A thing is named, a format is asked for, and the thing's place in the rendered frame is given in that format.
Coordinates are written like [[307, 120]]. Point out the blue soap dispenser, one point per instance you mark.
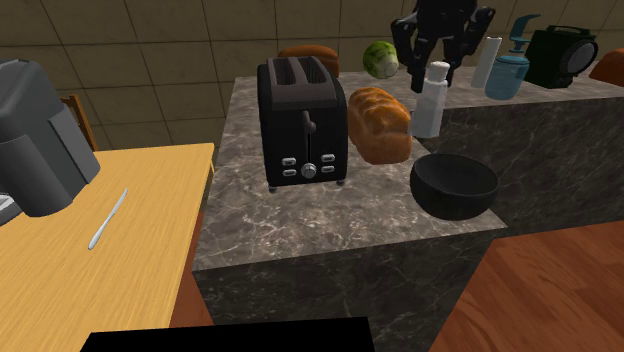
[[506, 78]]

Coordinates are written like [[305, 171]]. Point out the white cylinder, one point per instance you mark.
[[486, 63]]

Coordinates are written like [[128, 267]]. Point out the green lettuce head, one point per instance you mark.
[[379, 59]]

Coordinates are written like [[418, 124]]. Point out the silver table knife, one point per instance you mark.
[[108, 219]]

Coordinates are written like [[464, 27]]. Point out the grey boxy appliance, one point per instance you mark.
[[39, 146]]

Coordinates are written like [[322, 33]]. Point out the white square bottle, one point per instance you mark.
[[430, 109]]

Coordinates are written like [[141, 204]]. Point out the black robot stand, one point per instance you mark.
[[234, 337]]

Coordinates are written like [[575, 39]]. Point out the light wooden table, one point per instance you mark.
[[97, 292]]

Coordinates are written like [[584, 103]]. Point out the brown bread loaf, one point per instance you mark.
[[380, 126], [319, 53], [610, 68]]

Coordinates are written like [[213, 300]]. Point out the black bowl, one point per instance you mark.
[[453, 187]]

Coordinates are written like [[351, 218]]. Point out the black portable radio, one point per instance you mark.
[[551, 56]]

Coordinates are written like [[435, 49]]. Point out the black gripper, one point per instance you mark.
[[446, 17]]

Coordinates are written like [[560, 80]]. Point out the wooden chair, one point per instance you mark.
[[82, 117]]

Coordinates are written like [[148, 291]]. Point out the black two-slot toaster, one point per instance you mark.
[[302, 126]]

